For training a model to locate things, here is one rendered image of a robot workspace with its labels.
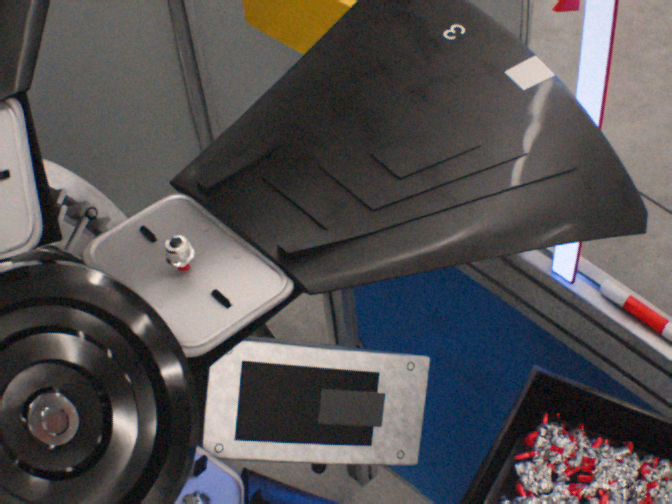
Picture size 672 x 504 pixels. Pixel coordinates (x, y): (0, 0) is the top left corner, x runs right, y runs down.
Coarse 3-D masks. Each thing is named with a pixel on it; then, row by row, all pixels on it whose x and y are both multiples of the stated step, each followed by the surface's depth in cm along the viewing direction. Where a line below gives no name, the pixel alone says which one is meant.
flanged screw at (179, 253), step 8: (168, 240) 40; (176, 240) 40; (184, 240) 40; (168, 248) 40; (176, 248) 40; (184, 248) 40; (192, 248) 40; (168, 256) 40; (176, 256) 40; (184, 256) 40; (192, 256) 40; (176, 264) 40; (184, 264) 40
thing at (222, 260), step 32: (128, 224) 43; (160, 224) 43; (192, 224) 43; (224, 224) 43; (96, 256) 41; (128, 256) 41; (160, 256) 41; (224, 256) 41; (256, 256) 41; (160, 288) 40; (192, 288) 40; (224, 288) 40; (256, 288) 40; (288, 288) 40; (192, 320) 39; (224, 320) 39; (192, 352) 37
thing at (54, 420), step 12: (48, 396) 32; (60, 396) 32; (36, 408) 32; (48, 408) 32; (60, 408) 32; (72, 408) 32; (36, 420) 31; (48, 420) 31; (60, 420) 32; (72, 420) 32; (36, 432) 31; (48, 432) 32; (60, 432) 32; (72, 432) 32; (48, 444) 32; (60, 444) 32
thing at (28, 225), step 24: (0, 120) 35; (24, 120) 34; (0, 144) 35; (24, 144) 34; (0, 168) 35; (24, 168) 34; (0, 192) 35; (24, 192) 34; (0, 216) 35; (24, 216) 35; (0, 240) 35; (24, 240) 34
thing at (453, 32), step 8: (440, 24) 53; (448, 24) 53; (456, 24) 53; (464, 24) 53; (432, 32) 52; (440, 32) 52; (448, 32) 52; (456, 32) 53; (464, 32) 53; (472, 32) 53; (440, 40) 52; (448, 40) 52; (456, 40) 52; (464, 40) 52
